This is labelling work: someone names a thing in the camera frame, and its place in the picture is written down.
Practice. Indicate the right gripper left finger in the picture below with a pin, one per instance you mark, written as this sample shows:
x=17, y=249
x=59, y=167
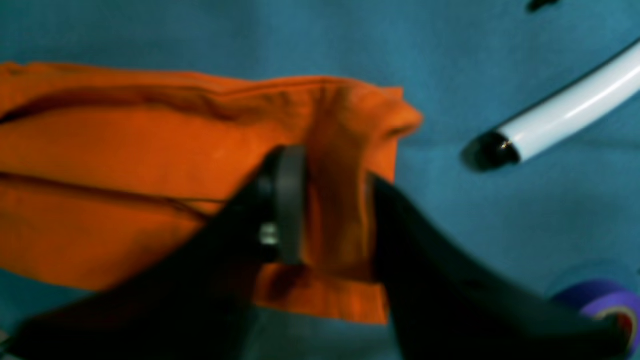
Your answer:
x=196, y=303

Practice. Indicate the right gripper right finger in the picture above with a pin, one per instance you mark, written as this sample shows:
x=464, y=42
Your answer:
x=445, y=305

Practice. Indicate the orange t-shirt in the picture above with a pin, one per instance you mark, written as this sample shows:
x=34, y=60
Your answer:
x=106, y=171

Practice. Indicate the purple tape roll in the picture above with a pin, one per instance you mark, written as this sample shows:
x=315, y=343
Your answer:
x=602, y=299

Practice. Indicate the blue table cloth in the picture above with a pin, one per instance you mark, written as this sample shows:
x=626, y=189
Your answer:
x=570, y=214

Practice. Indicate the black white marker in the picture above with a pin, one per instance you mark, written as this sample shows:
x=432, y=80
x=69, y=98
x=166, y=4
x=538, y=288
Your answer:
x=554, y=119

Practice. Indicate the small black screw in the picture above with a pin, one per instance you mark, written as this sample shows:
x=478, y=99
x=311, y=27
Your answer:
x=536, y=5

